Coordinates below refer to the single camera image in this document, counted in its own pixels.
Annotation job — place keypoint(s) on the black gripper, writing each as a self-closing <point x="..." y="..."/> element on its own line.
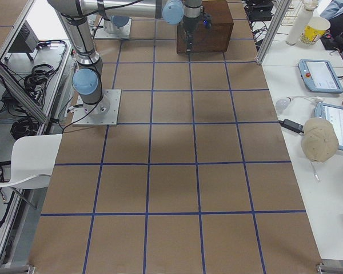
<point x="189" y="28"/>

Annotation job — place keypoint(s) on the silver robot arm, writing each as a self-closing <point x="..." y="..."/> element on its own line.
<point x="114" y="23"/>
<point x="74" y="15"/>

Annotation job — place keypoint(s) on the white light bulb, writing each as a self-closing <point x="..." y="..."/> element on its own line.
<point x="282" y="104"/>

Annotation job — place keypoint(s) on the white tall bottle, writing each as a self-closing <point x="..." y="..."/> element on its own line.
<point x="301" y="21"/>

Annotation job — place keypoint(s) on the yellow popcorn paper cup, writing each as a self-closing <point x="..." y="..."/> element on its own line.
<point x="314" y="30"/>

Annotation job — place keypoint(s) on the black power adapter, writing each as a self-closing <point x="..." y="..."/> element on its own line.
<point x="292" y="126"/>

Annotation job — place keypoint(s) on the upper teach pendant tablet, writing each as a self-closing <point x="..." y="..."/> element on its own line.
<point x="319" y="76"/>

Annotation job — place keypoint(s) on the teach pendant tablet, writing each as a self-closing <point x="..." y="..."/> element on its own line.
<point x="333" y="114"/>
<point x="319" y="76"/>

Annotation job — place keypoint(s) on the grey control box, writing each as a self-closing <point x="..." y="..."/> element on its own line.
<point x="26" y="42"/>

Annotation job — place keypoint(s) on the beige baseball cap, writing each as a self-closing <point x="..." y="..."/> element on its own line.
<point x="320" y="141"/>

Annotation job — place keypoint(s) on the lower teach pendant tablet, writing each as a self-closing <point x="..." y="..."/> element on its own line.
<point x="333" y="114"/>

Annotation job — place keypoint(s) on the white plastic chair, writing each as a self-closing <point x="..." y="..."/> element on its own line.
<point x="32" y="161"/>

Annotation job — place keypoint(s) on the aluminium frame post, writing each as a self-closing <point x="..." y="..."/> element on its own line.
<point x="272" y="30"/>

